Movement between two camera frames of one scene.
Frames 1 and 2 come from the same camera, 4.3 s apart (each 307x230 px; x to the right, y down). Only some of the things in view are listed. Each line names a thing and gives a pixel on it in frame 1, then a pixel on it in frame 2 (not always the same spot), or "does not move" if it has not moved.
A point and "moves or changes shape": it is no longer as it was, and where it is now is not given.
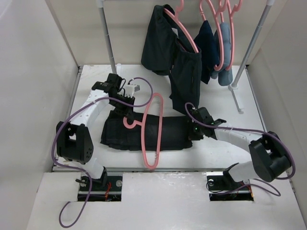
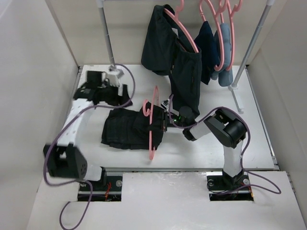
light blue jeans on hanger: [224, 75] does not move
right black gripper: [192, 136] to [165, 120]
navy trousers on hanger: [206, 40] does not move
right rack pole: [235, 84] does not move
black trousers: [115, 134] moves or changes shape
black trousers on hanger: [167, 48] does not move
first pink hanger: [174, 16] does not move
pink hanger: [143, 124] to [152, 151]
